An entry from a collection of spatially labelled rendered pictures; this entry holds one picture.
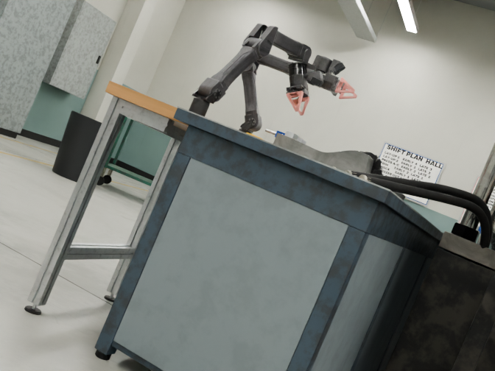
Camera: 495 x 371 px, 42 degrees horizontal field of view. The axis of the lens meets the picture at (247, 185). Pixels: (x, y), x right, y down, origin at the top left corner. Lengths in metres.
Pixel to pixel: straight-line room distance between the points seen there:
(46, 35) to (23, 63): 0.46
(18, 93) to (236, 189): 6.64
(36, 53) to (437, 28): 5.70
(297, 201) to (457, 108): 8.18
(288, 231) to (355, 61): 8.57
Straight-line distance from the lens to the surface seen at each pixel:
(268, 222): 1.84
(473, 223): 2.45
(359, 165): 2.42
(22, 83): 8.38
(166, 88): 11.27
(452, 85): 10.01
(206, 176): 1.94
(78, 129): 6.40
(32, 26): 8.25
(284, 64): 2.92
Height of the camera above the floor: 0.68
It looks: 1 degrees down
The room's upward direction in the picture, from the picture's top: 23 degrees clockwise
